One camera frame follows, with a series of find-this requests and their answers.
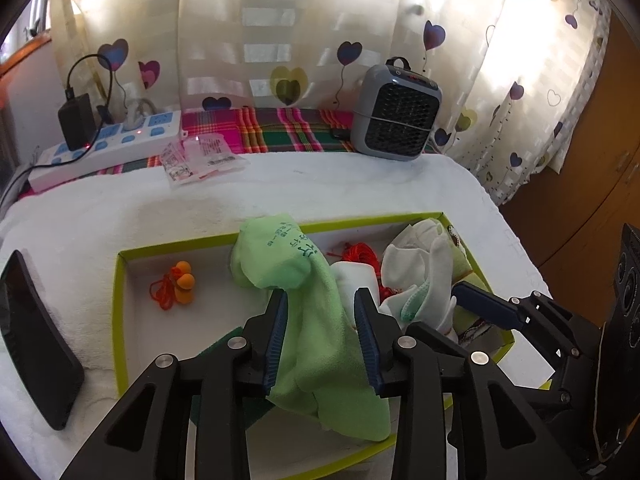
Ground white cloth bundle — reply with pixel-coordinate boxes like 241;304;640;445
331;260;383;333

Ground orange gourd charm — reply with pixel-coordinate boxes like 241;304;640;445
149;260;197;312

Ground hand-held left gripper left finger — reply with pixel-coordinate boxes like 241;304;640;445
60;287;291;480

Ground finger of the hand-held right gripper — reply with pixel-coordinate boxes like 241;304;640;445
517;377;573;412
451;281;603;363

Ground heart print curtain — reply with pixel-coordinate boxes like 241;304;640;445
47;0;614;207

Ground black power adapter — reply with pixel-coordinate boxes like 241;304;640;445
57;92;99;151

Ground white plug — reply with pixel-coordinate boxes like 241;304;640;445
122;97;157;132

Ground black adapter cable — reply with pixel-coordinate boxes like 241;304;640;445
65;52;127;127

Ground red tassel mask charm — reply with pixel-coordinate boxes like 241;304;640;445
325;241;404;306

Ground black phone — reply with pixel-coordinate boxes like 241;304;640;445
0;249;86;432

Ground white sock bundle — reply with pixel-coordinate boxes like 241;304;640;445
377;217;459;335

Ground clear plastic packets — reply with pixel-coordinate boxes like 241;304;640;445
159;132;249;189

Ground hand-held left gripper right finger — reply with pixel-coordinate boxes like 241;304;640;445
353;286;583;480

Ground green-rimmed white box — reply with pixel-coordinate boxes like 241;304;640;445
112;211;516;480

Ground colourful plaid cloth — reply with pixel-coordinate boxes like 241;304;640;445
15;106;442;197

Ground white blue power strip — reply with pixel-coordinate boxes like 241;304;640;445
27;109;184;194

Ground grey space heater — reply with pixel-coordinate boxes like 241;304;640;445
349;56;444;162

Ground light green cloth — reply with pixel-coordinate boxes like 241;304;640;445
230;214;392;442

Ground light teal knit cloth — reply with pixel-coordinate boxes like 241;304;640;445
397;284;432;322

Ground wooden cabinet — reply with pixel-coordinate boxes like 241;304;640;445
500;14;640;307

